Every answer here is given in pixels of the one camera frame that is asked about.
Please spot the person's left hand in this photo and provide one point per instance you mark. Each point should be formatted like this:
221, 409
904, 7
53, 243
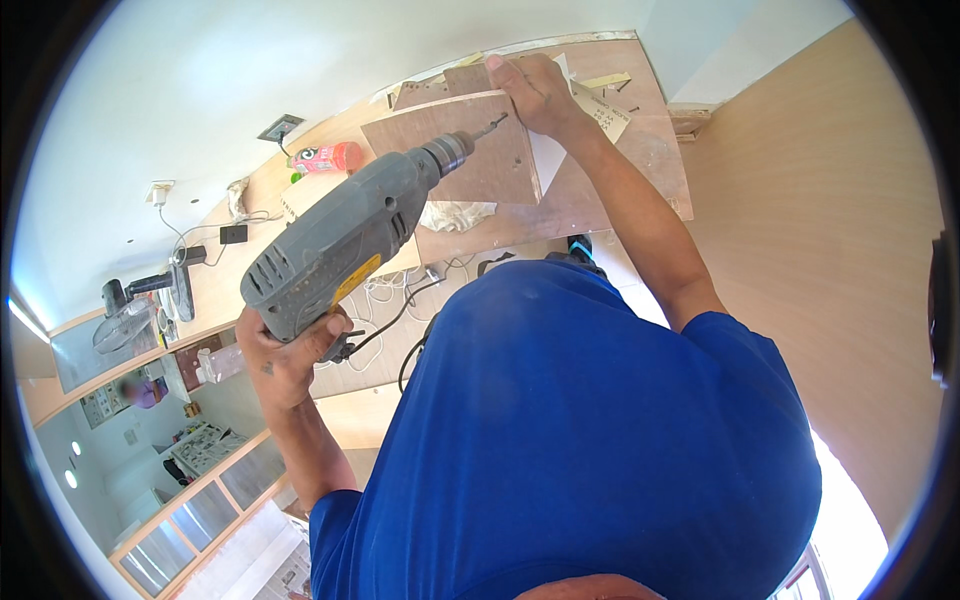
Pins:
281, 367

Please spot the person's right hand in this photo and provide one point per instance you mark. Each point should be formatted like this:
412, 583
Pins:
536, 94

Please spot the square plywood board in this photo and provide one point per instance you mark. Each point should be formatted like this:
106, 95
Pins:
480, 172

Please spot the grey electric drill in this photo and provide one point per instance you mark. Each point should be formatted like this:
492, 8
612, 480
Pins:
337, 232

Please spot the clear plastic container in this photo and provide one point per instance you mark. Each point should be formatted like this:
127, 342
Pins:
222, 364

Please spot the white paper sheet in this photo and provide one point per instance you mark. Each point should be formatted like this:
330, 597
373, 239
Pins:
547, 157

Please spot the pale wood strip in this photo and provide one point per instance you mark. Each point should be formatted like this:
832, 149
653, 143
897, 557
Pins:
604, 80

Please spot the small plywood offcut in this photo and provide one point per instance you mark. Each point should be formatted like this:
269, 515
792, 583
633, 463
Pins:
424, 91

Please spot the large plywood work sheet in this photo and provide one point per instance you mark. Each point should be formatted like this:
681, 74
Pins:
615, 180

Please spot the black power tool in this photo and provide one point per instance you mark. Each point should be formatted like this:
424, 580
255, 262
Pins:
182, 289

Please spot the black power adapter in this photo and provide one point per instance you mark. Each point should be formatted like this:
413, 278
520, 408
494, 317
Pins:
233, 234

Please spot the white crumpled rag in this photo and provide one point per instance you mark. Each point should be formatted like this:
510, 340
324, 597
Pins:
454, 216

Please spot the wood block offcut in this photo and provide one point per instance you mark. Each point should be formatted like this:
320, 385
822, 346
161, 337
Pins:
688, 120

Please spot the person's legs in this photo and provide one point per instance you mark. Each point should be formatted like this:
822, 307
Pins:
579, 250

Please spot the black table fan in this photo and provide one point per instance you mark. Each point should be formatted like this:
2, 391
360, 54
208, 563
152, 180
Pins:
124, 326

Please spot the wooden cabinet with glass doors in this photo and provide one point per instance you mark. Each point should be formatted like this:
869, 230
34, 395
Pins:
202, 517

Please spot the crumpled beige cloth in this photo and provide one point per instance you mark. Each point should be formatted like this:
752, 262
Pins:
238, 196

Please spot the spread newspapers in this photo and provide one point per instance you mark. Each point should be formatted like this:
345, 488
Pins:
281, 566

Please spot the white plug adapter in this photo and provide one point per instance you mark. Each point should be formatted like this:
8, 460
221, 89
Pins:
159, 193

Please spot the pink drink bottle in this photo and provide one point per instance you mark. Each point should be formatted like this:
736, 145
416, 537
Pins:
330, 158

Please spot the person's body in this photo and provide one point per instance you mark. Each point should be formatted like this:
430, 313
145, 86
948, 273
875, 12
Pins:
570, 435

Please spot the grey wall socket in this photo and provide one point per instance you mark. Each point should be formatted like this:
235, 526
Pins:
281, 127

